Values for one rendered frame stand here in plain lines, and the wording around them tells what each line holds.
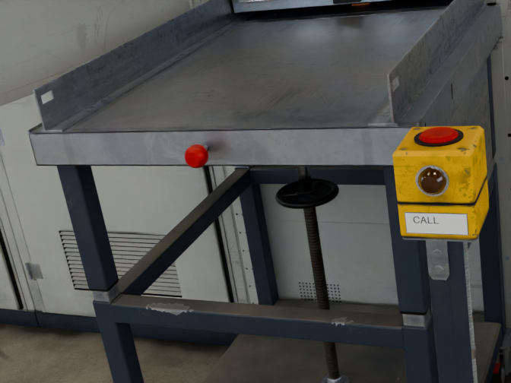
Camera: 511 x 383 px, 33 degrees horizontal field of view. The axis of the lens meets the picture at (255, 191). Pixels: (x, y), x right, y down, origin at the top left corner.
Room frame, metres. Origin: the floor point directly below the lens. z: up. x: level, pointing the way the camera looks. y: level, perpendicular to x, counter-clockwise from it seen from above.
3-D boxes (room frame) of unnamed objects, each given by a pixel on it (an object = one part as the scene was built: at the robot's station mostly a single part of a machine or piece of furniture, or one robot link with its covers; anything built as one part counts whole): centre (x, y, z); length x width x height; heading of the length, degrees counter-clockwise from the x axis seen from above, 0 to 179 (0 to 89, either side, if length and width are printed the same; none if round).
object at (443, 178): (0.79, -0.17, 0.87); 0.03 x 0.01 x 0.03; 63
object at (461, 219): (0.83, -0.19, 0.85); 0.08 x 0.08 x 0.10; 63
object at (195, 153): (1.15, 0.07, 0.82); 0.04 x 0.03 x 0.03; 153
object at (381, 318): (1.48, -0.09, 0.46); 0.64 x 0.58 x 0.66; 153
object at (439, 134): (0.83, -0.19, 0.90); 0.04 x 0.04 x 0.02
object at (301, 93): (1.48, -0.09, 0.82); 0.68 x 0.62 x 0.06; 153
